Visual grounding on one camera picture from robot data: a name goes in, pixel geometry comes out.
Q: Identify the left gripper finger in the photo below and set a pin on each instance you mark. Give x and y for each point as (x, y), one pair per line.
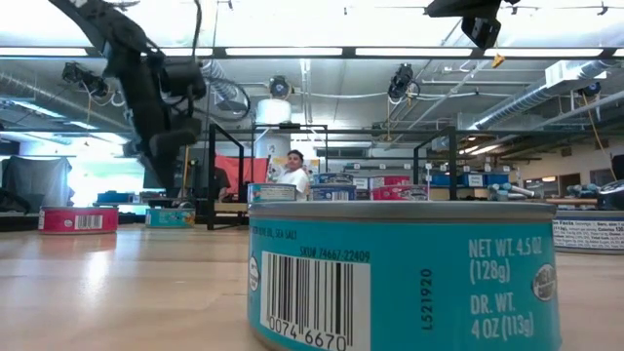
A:
(170, 170)
(158, 170)

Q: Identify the teal seafood can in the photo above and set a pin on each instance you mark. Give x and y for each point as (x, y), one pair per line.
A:
(170, 218)
(404, 273)
(271, 193)

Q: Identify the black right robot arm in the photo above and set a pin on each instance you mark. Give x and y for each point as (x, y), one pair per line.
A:
(511, 1)

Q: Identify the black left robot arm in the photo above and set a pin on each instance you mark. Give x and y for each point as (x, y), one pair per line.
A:
(136, 83)

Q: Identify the grey background robot arm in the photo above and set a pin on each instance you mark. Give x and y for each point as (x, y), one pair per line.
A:
(507, 191)

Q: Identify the wooden shelf black metal legs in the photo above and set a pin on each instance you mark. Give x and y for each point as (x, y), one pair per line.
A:
(211, 205)

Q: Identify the black monitor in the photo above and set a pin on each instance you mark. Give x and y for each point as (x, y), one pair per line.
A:
(153, 180)

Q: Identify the blue box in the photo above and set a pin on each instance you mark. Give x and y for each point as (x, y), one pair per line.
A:
(114, 197)

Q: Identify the yellow hanging tag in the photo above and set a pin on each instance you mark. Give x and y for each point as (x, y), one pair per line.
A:
(497, 61)

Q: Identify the red panel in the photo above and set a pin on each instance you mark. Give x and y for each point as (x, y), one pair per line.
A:
(253, 170)

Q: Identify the white cylindrical lamp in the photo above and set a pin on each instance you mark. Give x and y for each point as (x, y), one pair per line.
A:
(273, 111)

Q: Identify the person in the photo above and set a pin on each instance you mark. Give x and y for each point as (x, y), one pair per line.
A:
(295, 178)

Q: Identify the grey cloth cover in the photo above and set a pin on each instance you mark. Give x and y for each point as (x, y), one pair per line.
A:
(29, 178)

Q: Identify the blue storage bins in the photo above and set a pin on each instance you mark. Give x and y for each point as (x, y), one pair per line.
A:
(468, 179)

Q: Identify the black rounded equipment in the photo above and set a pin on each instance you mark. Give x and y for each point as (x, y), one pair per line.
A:
(613, 195)

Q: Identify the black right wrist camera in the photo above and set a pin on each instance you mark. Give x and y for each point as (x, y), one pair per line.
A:
(481, 30)

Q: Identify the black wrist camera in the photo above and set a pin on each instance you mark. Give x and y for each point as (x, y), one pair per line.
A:
(481, 30)
(183, 78)

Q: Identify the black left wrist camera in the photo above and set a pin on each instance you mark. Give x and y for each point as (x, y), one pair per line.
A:
(183, 78)

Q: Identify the black overhead camera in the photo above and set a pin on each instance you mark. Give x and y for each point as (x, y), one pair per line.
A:
(85, 79)
(590, 89)
(402, 80)
(279, 87)

